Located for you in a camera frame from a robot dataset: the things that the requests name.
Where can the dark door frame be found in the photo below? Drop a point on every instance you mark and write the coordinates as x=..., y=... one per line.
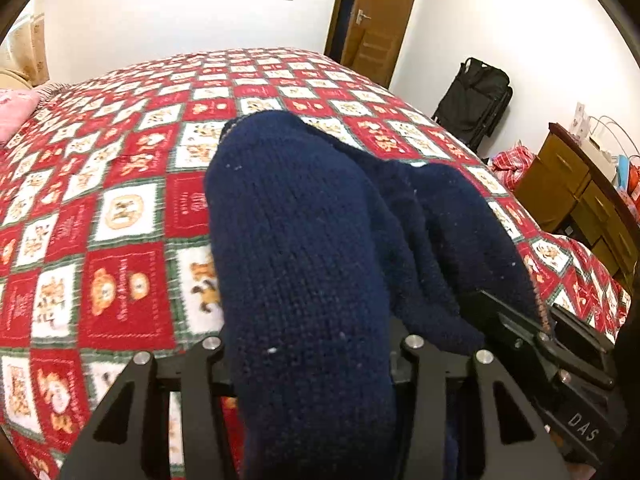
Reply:
x=336, y=10

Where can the white box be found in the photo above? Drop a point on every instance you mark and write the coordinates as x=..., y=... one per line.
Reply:
x=600, y=157

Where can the red bag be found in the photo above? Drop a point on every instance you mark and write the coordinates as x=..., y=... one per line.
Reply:
x=635, y=180

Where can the pink pillow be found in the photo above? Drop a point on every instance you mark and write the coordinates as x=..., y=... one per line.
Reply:
x=15, y=110

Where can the wooden dresser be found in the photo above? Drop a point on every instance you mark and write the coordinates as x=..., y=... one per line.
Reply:
x=560, y=170

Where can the cream wooden headboard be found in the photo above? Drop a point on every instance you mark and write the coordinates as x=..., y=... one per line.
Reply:
x=12, y=79

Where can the brown wooden door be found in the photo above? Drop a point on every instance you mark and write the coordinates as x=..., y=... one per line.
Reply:
x=385, y=10

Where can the navy knit sweater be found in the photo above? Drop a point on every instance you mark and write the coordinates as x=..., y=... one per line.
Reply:
x=300, y=235

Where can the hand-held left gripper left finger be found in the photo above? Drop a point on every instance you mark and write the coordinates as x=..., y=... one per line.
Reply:
x=205, y=385

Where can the blue box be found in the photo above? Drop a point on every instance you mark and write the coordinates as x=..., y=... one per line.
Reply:
x=624, y=172

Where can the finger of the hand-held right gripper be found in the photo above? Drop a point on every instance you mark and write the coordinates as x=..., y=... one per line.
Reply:
x=510, y=325
x=582, y=332

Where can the red plaid cloth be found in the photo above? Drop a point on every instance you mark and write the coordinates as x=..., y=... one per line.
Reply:
x=515, y=160

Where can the red checked printed blanket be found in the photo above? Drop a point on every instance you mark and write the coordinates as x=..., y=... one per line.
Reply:
x=125, y=210

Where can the small white card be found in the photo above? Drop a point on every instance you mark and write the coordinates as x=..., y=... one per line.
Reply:
x=580, y=117

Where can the black bag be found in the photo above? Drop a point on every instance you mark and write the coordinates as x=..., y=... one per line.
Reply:
x=475, y=95

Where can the grey striped pillow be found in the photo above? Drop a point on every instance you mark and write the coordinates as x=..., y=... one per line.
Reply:
x=50, y=91

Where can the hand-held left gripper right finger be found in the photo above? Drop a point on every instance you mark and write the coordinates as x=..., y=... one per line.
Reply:
x=425, y=385

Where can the beige curtain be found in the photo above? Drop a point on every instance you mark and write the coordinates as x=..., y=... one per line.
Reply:
x=27, y=45

